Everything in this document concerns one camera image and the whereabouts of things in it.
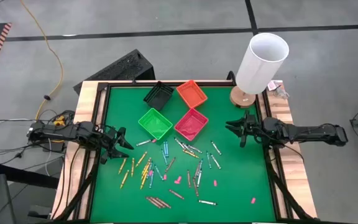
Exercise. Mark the black plastic basket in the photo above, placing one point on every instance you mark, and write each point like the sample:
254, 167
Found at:
158, 96

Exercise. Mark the black perforated computer case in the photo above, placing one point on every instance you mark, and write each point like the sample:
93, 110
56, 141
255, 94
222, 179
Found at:
123, 67

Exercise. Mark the pink white card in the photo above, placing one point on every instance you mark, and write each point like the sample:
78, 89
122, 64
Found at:
273, 84

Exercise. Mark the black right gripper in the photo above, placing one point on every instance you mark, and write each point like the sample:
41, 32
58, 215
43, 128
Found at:
253, 129

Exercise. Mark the black floor beam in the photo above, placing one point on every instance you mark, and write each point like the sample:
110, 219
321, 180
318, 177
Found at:
23, 175

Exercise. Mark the green table mat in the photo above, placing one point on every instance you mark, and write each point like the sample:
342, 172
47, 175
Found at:
238, 186

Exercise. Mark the brown crayon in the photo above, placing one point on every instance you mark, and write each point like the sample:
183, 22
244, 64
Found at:
189, 178
153, 202
163, 203
195, 187
170, 164
196, 170
176, 194
158, 202

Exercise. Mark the yellow power strip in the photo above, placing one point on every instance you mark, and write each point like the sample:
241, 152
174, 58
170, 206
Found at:
59, 120

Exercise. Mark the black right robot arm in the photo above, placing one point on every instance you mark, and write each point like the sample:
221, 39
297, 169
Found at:
306, 132

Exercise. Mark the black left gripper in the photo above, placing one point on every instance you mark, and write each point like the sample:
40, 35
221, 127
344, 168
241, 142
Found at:
110, 140

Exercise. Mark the black metal table frame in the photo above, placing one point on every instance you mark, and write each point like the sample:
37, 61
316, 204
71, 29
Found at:
92, 186

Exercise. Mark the white shade wooden base lamp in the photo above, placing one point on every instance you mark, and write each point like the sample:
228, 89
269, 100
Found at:
259, 62

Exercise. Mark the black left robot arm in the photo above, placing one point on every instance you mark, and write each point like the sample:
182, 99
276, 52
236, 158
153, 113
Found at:
67, 132

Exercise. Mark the orange plastic basket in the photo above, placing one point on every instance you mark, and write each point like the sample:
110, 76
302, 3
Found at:
192, 94

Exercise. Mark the red plastic basket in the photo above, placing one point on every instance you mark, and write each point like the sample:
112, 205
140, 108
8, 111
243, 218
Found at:
191, 124

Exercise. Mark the green plastic basket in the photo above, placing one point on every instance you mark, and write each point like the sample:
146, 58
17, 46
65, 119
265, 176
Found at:
155, 123

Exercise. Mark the clear plastic bag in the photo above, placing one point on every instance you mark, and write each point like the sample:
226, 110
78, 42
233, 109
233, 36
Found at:
281, 93

